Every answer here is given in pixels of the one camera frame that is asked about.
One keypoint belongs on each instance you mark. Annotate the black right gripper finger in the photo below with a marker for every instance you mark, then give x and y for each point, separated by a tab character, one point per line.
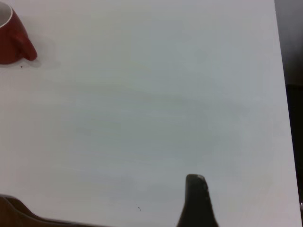
196	208

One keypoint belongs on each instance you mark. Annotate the red ceramic mug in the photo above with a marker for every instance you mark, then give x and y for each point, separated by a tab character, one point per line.
11	42

